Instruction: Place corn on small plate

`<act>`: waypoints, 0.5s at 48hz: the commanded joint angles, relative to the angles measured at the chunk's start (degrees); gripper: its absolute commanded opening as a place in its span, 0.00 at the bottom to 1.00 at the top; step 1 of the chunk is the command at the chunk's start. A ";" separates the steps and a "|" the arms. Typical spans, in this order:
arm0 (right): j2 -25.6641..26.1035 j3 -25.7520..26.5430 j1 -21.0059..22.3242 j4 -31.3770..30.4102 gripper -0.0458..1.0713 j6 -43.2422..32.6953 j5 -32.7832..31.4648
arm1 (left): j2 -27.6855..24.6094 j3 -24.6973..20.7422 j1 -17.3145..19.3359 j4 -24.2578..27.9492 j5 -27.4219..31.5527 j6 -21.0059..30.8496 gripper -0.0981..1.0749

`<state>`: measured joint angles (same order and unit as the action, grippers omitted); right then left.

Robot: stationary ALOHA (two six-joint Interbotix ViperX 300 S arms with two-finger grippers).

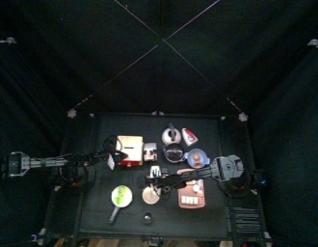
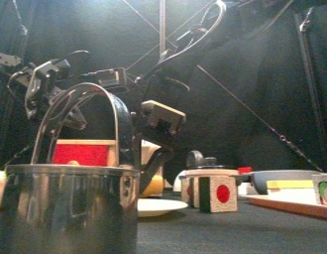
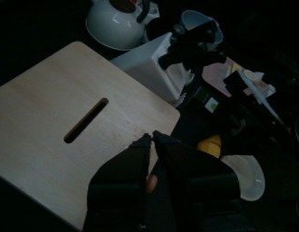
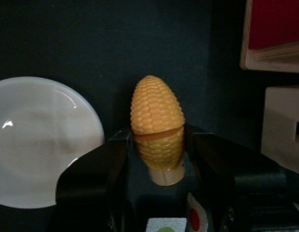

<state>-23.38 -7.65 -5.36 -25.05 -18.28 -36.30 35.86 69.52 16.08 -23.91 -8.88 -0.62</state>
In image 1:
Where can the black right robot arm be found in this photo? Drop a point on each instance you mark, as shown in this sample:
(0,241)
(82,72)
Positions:
(227,165)

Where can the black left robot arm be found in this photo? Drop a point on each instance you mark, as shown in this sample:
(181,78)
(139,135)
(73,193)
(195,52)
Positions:
(44,162)

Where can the small beige plate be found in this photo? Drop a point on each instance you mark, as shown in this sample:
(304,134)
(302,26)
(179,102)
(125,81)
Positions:
(149,197)

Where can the red wooden toy toaster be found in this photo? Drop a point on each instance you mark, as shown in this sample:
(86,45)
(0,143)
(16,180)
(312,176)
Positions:
(131,149)

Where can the wooden toy shaker bottle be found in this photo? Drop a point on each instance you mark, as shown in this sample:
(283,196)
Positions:
(152,171)
(157,171)

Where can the round sliced toy food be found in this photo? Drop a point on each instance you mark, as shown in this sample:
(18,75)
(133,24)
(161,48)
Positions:
(197,189)

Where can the small white toy appliance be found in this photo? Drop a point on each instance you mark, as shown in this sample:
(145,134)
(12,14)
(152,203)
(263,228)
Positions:
(151,151)

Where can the green toy lettuce leaf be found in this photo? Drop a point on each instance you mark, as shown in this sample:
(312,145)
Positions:
(120,195)

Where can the wooden cutting board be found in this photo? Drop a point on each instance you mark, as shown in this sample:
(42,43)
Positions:
(191,205)

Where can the dark toy cooking pot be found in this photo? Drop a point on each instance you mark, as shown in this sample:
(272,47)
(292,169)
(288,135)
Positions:
(173,153)

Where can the blue toy pot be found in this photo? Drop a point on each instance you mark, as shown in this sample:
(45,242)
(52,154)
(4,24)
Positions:
(195,158)

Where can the brown toy egg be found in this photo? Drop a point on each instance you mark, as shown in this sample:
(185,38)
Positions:
(195,157)

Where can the white frying pan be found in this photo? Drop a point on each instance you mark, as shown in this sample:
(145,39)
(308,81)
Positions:
(115,210)

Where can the silver toy kettle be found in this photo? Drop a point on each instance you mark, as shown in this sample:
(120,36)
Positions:
(171,136)

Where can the red white toy carton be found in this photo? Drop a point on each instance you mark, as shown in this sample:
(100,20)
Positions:
(189,137)

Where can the white printed label sticker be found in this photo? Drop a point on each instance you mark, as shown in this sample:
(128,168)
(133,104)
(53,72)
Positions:
(245,220)

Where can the metal frame corner bracket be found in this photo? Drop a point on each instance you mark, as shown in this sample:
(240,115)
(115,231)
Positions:
(70,113)
(157,113)
(314,42)
(241,116)
(9,41)

